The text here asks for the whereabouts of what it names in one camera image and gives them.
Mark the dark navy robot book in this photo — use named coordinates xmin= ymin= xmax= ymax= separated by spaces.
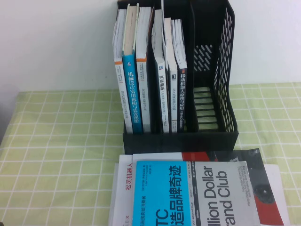
xmin=171 ymin=18 xmax=188 ymax=133

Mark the white book orange band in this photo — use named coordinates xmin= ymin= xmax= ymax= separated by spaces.
xmin=112 ymin=8 xmax=132 ymax=133
xmin=135 ymin=6 xmax=154 ymax=133

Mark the white spine car book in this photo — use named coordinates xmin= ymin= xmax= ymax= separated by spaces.
xmin=151 ymin=9 xmax=170 ymax=134

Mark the blue spine book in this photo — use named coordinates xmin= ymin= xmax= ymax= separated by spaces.
xmin=121 ymin=3 xmax=144 ymax=134

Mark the grey white spine book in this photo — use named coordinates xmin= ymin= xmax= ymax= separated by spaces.
xmin=164 ymin=17 xmax=179 ymax=133

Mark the black plastic book holder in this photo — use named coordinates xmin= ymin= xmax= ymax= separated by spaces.
xmin=117 ymin=0 xmax=239 ymax=155

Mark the blue and white book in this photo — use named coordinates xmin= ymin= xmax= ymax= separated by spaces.
xmin=131 ymin=161 xmax=261 ymax=226

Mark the red and dark cover book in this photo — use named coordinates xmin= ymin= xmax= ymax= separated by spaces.
xmin=133 ymin=148 xmax=285 ymax=226

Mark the white booklet red text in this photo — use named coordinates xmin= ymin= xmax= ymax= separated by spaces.
xmin=108 ymin=154 xmax=137 ymax=226

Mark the green checkered tablecloth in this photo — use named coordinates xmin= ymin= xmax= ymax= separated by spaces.
xmin=0 ymin=81 xmax=301 ymax=226

